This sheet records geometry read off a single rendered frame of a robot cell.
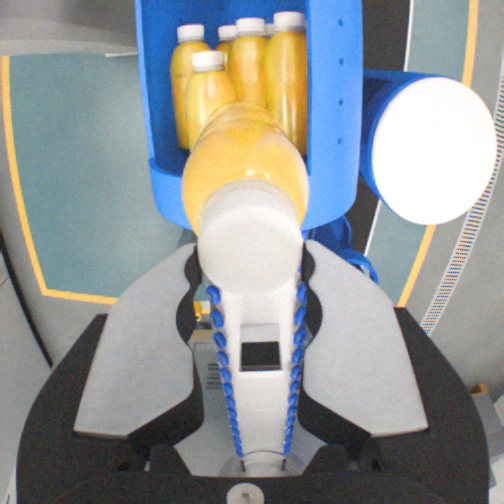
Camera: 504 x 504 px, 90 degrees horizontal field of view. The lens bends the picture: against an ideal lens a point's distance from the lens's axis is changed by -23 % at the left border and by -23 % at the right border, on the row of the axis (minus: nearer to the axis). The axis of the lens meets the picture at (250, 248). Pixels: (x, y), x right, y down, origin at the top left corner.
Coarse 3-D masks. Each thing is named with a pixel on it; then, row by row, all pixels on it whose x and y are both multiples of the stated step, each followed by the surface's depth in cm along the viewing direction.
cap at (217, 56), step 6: (198, 54) 34; (204, 54) 34; (210, 54) 34; (216, 54) 35; (222, 54) 36; (198, 60) 35; (204, 60) 35; (210, 60) 35; (216, 60) 35; (222, 60) 36
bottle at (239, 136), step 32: (224, 128) 15; (256, 128) 15; (192, 160) 15; (224, 160) 13; (256, 160) 13; (288, 160) 14; (192, 192) 14; (224, 192) 13; (288, 192) 14; (192, 224) 15
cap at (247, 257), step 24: (240, 192) 12; (264, 192) 12; (216, 216) 11; (240, 216) 11; (264, 216) 11; (288, 216) 11; (216, 240) 11; (240, 240) 11; (264, 240) 11; (288, 240) 11; (216, 264) 12; (240, 264) 12; (264, 264) 12; (288, 264) 12; (240, 288) 12; (264, 288) 13
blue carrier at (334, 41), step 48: (144, 0) 32; (192, 0) 40; (240, 0) 42; (288, 0) 41; (336, 0) 24; (144, 48) 34; (336, 48) 26; (144, 96) 37; (336, 96) 29; (336, 144) 32; (336, 192) 35
